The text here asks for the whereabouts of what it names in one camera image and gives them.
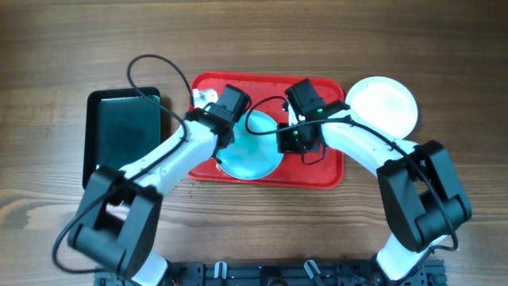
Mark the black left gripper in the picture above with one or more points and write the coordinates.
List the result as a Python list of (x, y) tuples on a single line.
[(230, 141)]

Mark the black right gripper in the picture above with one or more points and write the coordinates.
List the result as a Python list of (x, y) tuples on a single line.
[(283, 145)]

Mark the light blue plate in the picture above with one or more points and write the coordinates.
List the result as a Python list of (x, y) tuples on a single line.
[(249, 156)]

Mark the white plate top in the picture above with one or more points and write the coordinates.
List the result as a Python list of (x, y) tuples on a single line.
[(384, 103)]

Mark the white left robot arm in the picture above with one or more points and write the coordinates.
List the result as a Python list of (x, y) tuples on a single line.
[(117, 218)]

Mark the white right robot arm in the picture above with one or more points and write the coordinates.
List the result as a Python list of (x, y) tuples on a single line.
[(423, 199)]

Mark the red plastic tray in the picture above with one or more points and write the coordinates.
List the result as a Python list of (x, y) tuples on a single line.
[(325, 174)]

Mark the black water tray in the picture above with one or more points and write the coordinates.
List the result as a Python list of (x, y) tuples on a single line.
[(121, 127)]

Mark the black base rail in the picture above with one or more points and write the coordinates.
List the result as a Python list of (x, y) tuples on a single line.
[(341, 273)]

